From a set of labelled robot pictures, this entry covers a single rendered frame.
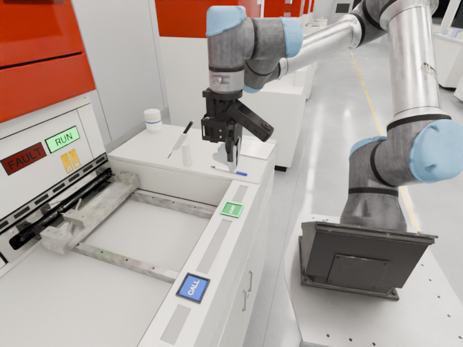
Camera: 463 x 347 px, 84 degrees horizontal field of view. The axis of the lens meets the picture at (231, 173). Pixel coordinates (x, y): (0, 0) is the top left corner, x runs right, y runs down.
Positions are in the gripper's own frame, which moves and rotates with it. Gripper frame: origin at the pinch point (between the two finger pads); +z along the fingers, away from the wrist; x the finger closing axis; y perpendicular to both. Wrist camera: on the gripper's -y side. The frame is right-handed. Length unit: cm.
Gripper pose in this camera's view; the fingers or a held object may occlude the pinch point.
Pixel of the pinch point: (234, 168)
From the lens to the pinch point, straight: 66.6
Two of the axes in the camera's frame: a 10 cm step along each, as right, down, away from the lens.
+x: -3.2, 5.2, -7.9
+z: 0.0, 8.3, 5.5
